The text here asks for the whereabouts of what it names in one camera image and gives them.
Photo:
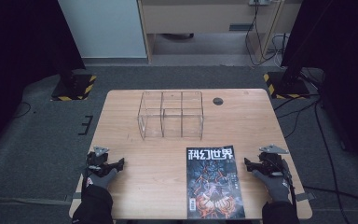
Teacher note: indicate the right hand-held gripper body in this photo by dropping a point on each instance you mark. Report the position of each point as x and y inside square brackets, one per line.
[272, 163]

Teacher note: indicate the dark curtain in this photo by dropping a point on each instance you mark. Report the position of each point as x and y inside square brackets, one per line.
[18, 62]
[348, 77]

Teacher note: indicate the striped black stand base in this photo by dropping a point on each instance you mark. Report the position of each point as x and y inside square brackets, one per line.
[287, 87]
[74, 88]

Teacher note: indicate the clear acrylic divided rack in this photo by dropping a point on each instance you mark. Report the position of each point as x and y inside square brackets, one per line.
[171, 116]

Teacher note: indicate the white cabinet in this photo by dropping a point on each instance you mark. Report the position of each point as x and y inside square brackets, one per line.
[102, 28]

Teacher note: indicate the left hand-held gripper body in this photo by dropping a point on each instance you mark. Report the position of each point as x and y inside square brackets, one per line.
[97, 160]

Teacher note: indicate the person's left hand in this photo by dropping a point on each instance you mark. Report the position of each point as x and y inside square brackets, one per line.
[101, 180]

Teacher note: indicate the grey tape patch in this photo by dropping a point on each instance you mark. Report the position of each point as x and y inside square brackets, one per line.
[305, 196]
[76, 196]

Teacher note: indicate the dark illustrated magazine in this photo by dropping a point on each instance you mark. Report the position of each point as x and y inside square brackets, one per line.
[215, 183]

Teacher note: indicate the grey power strip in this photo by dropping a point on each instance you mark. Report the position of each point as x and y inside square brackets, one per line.
[259, 2]

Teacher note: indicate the light wooden desk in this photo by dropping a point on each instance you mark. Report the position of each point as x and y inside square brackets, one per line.
[199, 18]

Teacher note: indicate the black stand post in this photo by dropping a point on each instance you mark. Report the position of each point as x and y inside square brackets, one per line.
[293, 62]
[67, 73]

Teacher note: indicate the round black table grommet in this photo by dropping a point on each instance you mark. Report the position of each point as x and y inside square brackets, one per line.
[217, 101]

